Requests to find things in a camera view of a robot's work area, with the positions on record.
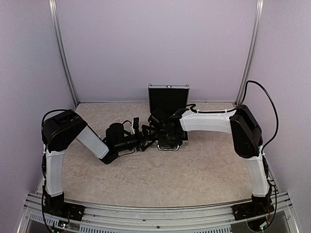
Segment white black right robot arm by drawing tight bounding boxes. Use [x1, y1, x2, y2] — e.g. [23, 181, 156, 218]
[148, 80, 279, 216]

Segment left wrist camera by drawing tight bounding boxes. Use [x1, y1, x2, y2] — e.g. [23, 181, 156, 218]
[131, 117, 139, 134]

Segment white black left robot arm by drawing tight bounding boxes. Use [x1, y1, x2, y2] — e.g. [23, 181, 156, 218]
[41, 109, 157, 216]

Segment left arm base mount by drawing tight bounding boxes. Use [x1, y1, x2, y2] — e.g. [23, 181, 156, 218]
[43, 202, 85, 221]

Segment aluminium poker set case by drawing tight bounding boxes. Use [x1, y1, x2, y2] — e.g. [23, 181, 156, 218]
[148, 83, 190, 151]

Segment right aluminium frame post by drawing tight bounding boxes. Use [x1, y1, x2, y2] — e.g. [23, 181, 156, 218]
[235, 0, 264, 105]

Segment front aluminium rail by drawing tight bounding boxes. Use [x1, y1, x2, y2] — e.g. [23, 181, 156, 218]
[17, 193, 301, 233]

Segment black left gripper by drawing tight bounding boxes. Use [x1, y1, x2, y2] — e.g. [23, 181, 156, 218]
[115, 125, 160, 152]

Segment aluminium frame post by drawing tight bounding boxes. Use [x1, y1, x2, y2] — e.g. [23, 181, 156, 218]
[49, 0, 79, 107]
[235, 0, 264, 105]

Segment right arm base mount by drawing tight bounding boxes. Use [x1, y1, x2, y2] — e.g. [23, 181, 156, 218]
[232, 202, 257, 221]

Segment left aluminium frame post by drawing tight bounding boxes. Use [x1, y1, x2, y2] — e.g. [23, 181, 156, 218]
[49, 0, 79, 107]

